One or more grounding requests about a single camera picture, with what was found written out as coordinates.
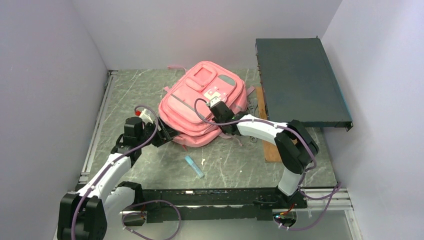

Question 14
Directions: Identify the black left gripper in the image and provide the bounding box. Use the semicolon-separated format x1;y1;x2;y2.
137;116;180;148

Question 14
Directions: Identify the pink student backpack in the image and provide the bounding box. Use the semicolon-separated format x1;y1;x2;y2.
158;61;255;148

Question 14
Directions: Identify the light blue eraser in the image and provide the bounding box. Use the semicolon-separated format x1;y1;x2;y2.
184;155;205;179

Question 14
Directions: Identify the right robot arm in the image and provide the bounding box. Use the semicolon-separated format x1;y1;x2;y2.
209;100;319;208

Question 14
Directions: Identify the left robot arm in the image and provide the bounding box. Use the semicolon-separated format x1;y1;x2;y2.
56;116;179;240

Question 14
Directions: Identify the wooden board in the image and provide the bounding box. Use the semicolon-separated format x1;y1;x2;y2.
255;86;283;163

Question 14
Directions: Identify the dark green metal box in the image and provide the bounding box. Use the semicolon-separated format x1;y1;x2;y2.
255;37;354;131

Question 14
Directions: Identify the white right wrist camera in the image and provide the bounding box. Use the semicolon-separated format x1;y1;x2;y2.
208;97;222;108

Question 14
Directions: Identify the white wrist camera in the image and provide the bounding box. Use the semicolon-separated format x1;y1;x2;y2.
136;108;156;124
208;97;222;108

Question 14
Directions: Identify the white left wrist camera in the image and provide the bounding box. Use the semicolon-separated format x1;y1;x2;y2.
136;108;156;124

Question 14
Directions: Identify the red handled wrench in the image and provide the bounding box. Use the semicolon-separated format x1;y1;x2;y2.
247;98;258;143

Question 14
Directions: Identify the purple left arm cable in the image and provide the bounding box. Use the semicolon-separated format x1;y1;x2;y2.
70;104;182;240

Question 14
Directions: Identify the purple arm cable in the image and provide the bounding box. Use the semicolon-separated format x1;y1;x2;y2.
70;104;182;240
193;98;342;232

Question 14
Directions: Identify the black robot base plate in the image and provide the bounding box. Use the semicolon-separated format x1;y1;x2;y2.
125;187;308;223

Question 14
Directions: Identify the aluminium frame rail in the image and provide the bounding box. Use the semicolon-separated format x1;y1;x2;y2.
52;188;364;240

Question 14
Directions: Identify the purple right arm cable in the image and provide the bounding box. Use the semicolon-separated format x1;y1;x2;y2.
193;98;342;232

